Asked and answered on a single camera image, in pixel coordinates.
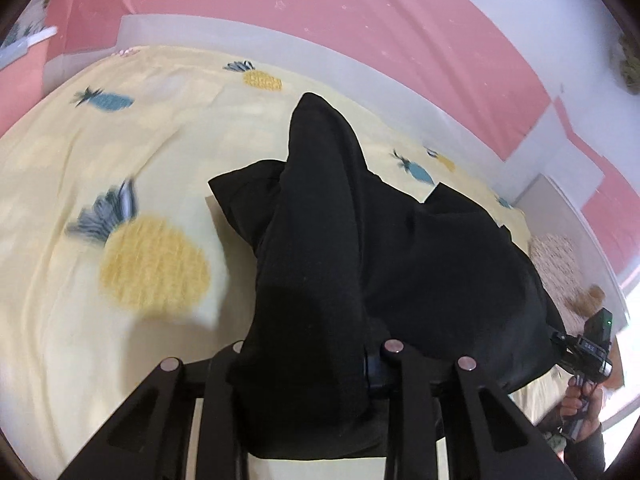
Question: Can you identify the yellow pineapple print blanket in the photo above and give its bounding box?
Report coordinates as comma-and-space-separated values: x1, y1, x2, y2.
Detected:
0, 45, 566, 480

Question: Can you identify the black coat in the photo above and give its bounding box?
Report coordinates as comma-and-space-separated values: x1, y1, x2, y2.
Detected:
207, 91, 568, 461

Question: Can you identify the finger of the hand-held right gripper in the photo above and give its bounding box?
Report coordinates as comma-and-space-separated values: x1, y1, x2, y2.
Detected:
547, 327, 576, 361

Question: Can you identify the person's right forearm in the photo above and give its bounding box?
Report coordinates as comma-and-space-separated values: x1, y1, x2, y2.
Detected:
562, 420, 608, 480

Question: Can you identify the brown plush toy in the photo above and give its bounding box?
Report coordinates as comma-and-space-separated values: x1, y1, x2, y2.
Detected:
570, 285, 608, 318

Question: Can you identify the grey bed headboard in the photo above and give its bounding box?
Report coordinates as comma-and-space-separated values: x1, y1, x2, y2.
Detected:
512, 174, 631, 341

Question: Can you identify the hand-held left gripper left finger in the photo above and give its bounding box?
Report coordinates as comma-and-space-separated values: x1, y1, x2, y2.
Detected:
57, 340, 251, 480

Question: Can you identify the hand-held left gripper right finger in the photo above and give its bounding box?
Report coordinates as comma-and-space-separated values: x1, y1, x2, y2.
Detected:
365, 339, 576, 480

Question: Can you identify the person's right hand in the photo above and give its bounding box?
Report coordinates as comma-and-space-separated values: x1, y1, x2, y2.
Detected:
559, 375, 603, 438

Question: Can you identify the floral print cloth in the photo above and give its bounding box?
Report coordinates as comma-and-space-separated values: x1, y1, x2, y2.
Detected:
529, 232, 586, 306

